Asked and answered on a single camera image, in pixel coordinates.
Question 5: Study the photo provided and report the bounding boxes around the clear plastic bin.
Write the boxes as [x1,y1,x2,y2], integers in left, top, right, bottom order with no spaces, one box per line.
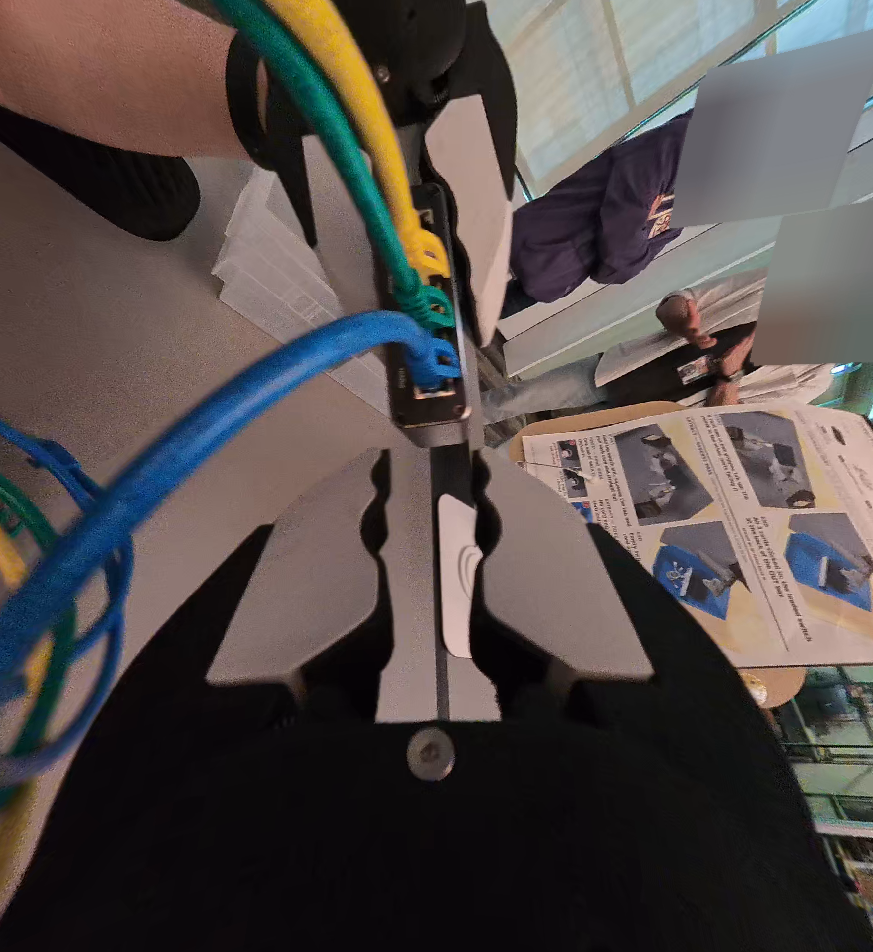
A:
[211,170,394,406]

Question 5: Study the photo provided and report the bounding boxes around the black network switch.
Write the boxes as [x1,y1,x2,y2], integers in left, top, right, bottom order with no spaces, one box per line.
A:
[383,182,476,449]

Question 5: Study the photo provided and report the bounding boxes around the yellow ethernet cable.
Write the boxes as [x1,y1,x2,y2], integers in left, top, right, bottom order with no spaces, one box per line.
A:
[0,0,454,940]

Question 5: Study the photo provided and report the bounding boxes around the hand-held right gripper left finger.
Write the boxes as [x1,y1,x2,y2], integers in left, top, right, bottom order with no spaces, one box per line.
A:
[206,448,398,721]

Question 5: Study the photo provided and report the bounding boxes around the person's left forearm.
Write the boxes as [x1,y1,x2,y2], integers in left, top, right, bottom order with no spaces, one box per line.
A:
[0,0,268,161]

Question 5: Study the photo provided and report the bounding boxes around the white board stand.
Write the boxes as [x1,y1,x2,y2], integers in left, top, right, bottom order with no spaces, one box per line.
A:
[436,493,483,660]

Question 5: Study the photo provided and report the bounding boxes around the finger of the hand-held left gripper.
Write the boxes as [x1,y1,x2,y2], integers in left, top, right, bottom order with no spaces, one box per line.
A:
[301,137,399,352]
[423,93,517,348]

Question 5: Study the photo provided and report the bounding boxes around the printed instruction sheet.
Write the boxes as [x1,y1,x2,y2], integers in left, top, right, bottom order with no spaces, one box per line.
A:
[522,404,873,668]

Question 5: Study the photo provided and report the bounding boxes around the black wrist rest pad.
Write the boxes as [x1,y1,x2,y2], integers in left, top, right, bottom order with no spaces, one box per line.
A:
[0,85,201,243]

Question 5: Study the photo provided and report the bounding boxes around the instruction sheet on stand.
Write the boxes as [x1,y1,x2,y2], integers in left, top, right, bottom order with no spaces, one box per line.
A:
[508,400,811,709]

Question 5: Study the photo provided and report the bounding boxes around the green ethernet cable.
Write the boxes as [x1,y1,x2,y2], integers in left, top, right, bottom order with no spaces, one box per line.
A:
[0,0,457,856]

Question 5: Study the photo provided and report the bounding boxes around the large window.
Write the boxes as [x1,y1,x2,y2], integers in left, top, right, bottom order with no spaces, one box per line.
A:
[481,0,873,203]

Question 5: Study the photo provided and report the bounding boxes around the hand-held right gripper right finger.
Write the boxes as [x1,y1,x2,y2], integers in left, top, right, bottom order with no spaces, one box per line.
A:
[469,448,657,721]

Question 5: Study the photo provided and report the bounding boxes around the blue ethernet cable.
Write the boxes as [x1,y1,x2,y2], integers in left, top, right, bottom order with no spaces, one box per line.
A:
[0,311,463,791]

